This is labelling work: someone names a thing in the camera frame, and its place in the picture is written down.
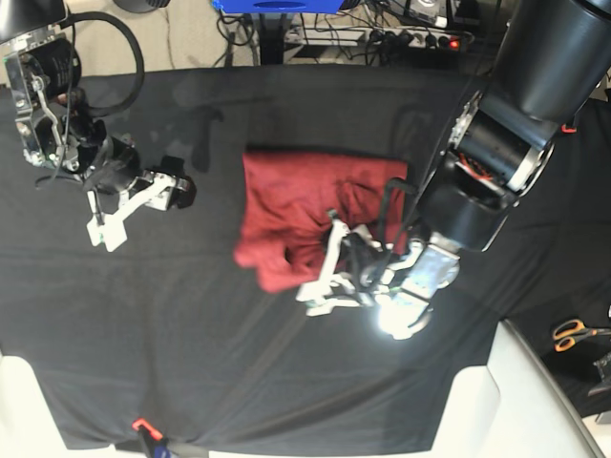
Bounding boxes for white power strip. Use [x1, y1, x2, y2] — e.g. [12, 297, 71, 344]
[284, 25, 432, 48]

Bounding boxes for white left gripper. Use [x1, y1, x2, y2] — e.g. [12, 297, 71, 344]
[296, 209, 387, 317]

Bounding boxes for yellow-handled scissors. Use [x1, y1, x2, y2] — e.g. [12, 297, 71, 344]
[552, 319, 610, 353]

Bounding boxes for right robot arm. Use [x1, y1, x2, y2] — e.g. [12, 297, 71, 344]
[1, 1, 197, 252]

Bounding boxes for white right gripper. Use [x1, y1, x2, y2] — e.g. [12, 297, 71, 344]
[86, 156, 197, 252]

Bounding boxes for black metal tool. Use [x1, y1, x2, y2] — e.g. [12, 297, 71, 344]
[588, 353, 611, 396]

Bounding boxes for black round base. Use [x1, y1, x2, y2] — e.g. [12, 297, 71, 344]
[114, 0, 170, 14]

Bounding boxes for black table cloth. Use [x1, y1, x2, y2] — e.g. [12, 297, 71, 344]
[1, 65, 610, 456]

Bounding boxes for orange black clamp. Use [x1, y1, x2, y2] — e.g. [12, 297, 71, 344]
[132, 418, 173, 458]
[560, 123, 578, 135]

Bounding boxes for orange black clamp bottom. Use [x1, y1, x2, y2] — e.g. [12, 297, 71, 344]
[132, 418, 173, 458]

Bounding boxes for black stand post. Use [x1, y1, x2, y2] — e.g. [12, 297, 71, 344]
[256, 13, 293, 66]

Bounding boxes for white foam block left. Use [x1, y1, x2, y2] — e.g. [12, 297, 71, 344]
[1, 356, 66, 457]

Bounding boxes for maroon long-sleeve T-shirt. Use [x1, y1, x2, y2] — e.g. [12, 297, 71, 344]
[234, 150, 408, 293]

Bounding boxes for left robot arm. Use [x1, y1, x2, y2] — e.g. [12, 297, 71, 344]
[296, 1, 610, 340]

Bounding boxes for orange black clamp right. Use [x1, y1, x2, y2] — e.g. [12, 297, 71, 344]
[560, 123, 578, 135]

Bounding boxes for blue plastic bin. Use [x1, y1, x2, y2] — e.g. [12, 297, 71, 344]
[211, 0, 343, 14]

